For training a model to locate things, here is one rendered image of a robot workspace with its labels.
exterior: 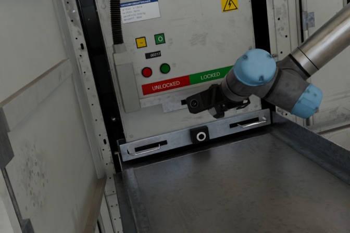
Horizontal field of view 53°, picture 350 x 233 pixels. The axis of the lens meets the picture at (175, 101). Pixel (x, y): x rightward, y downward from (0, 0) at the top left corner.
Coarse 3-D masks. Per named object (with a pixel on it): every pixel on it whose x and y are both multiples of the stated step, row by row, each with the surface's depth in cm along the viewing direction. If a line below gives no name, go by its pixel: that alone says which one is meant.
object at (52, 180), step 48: (0, 0) 61; (48, 0) 92; (0, 48) 58; (48, 48) 84; (0, 96) 55; (48, 96) 78; (0, 144) 47; (48, 144) 73; (96, 144) 109; (0, 192) 44; (48, 192) 68; (96, 192) 104
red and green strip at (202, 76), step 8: (200, 72) 116; (208, 72) 117; (216, 72) 117; (224, 72) 118; (168, 80) 114; (176, 80) 115; (184, 80) 115; (192, 80) 116; (200, 80) 117; (208, 80) 117; (144, 88) 113; (152, 88) 113; (160, 88) 114; (168, 88) 115
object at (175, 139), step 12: (264, 108) 125; (216, 120) 121; (228, 120) 121; (240, 120) 123; (252, 120) 124; (168, 132) 118; (180, 132) 118; (216, 132) 121; (228, 132) 123; (120, 144) 115; (144, 144) 116; (156, 144) 117; (168, 144) 118; (180, 144) 119
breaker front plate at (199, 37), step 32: (96, 0) 103; (128, 0) 105; (160, 0) 107; (192, 0) 110; (128, 32) 107; (160, 32) 110; (192, 32) 112; (224, 32) 115; (160, 64) 112; (192, 64) 115; (224, 64) 118; (256, 96) 123; (128, 128) 115; (160, 128) 117
